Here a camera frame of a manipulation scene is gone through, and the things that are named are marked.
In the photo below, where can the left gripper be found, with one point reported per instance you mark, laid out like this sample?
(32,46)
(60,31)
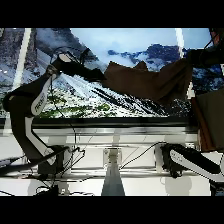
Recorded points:
(94,75)

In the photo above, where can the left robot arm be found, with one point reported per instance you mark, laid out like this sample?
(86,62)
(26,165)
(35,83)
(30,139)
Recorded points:
(23,100)

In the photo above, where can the silver frame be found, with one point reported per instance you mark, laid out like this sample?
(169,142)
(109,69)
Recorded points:
(113,176)

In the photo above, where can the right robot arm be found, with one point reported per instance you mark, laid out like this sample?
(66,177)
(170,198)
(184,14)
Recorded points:
(196,160)

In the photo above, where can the brown garment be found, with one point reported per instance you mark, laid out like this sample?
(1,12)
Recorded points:
(143,81)

